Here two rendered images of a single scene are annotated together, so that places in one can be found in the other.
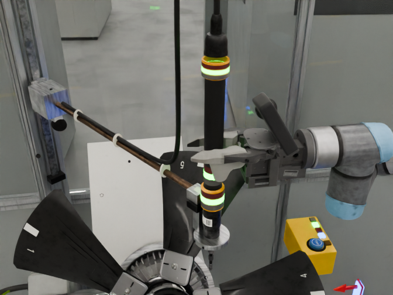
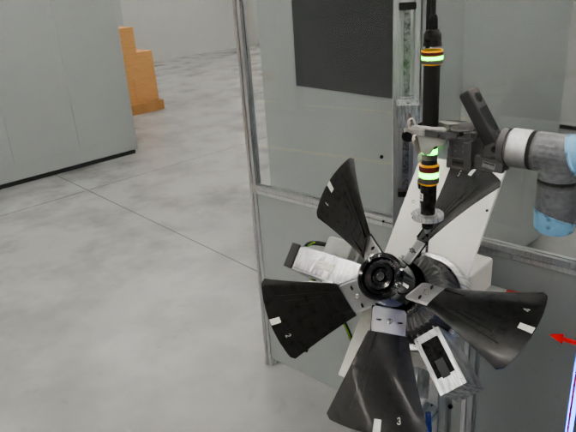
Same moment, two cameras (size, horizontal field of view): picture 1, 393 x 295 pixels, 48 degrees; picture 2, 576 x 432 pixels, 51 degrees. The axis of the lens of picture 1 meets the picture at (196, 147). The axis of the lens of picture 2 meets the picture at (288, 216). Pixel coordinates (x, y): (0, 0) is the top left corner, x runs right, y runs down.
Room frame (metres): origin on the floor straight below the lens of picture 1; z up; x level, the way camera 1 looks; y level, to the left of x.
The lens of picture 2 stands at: (-0.37, -0.80, 1.92)
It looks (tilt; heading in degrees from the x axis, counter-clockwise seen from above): 23 degrees down; 51
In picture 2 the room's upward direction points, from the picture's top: 4 degrees counter-clockwise
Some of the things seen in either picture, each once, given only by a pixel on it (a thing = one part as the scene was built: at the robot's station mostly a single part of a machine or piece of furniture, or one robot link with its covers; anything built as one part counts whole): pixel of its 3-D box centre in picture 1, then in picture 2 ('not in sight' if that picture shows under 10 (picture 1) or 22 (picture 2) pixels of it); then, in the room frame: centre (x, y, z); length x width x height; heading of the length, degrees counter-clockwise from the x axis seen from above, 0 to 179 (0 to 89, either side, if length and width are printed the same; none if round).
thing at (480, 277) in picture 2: not in sight; (459, 274); (1.20, 0.25, 0.91); 0.17 x 0.16 x 0.11; 9
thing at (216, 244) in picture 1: (207, 216); (427, 195); (0.66, -0.02, 1.42); 0.09 x 0.07 x 0.10; 44
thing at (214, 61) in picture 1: (215, 67); (432, 57); (0.65, -0.03, 1.73); 0.04 x 0.04 x 0.03
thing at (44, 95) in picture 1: (48, 98); (407, 112); (1.10, 0.40, 1.47); 0.10 x 0.07 x 0.08; 44
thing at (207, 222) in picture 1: (213, 148); (429, 129); (0.65, -0.03, 1.58); 0.04 x 0.04 x 0.46
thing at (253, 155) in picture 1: (246, 153); (447, 133); (0.64, -0.08, 1.58); 0.09 x 0.05 x 0.02; 109
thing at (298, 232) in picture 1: (308, 247); not in sight; (1.00, -0.34, 1.02); 0.16 x 0.10 x 0.11; 9
